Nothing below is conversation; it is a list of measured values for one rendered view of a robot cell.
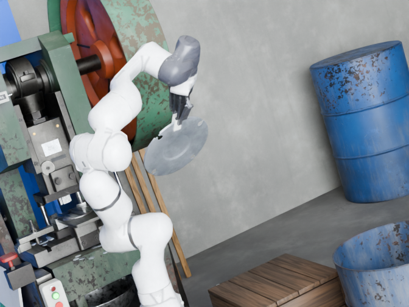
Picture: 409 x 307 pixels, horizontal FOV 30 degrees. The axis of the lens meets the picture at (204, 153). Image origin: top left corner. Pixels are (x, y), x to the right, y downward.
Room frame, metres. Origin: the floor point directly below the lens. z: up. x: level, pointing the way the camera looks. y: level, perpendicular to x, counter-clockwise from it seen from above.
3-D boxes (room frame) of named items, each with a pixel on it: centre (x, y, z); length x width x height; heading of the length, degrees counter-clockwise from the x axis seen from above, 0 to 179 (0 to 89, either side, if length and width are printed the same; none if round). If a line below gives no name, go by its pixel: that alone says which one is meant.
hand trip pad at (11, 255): (2.76, 0.81, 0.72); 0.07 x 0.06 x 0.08; 26
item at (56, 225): (3.11, 0.61, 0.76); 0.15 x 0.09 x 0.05; 116
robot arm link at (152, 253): (2.40, 0.26, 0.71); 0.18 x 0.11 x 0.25; 67
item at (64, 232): (3.12, 0.61, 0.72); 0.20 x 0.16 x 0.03; 116
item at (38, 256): (3.11, 0.61, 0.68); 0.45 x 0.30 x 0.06; 116
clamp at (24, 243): (3.04, 0.76, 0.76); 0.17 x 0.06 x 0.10; 116
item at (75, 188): (3.12, 0.61, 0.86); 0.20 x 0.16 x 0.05; 116
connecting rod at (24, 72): (3.11, 0.61, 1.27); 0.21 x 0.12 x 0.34; 26
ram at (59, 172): (3.08, 0.59, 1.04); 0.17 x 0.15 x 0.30; 26
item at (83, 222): (2.96, 0.54, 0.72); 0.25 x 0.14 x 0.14; 26
